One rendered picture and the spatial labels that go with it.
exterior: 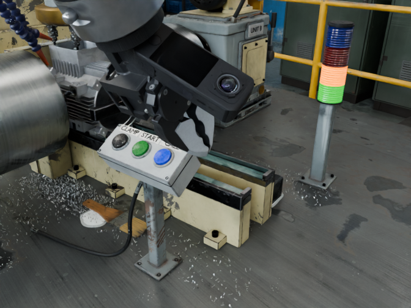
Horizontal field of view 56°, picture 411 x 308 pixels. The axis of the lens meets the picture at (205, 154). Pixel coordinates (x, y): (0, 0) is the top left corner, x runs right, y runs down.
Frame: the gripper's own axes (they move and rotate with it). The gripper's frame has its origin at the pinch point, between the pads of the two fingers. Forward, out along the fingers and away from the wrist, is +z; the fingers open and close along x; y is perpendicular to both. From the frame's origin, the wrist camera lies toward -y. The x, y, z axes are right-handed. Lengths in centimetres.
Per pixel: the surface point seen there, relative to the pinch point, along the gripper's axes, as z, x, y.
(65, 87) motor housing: 16, -12, 58
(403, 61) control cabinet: 231, -263, 42
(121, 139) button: 7.3, -0.2, 21.5
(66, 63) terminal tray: 13, -17, 61
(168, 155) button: 7.3, -0.4, 10.9
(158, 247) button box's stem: 26.6, 9.9, 15.7
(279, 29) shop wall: 385, -459, 291
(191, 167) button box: 10.8, -1.4, 8.5
